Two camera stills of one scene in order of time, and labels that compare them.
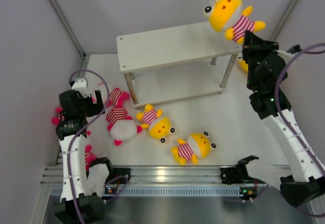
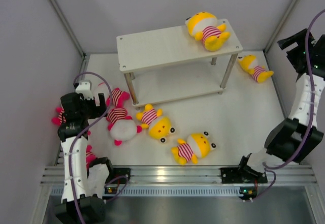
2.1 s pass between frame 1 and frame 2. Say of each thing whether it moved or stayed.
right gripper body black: moved
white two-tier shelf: stayed
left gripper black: stayed
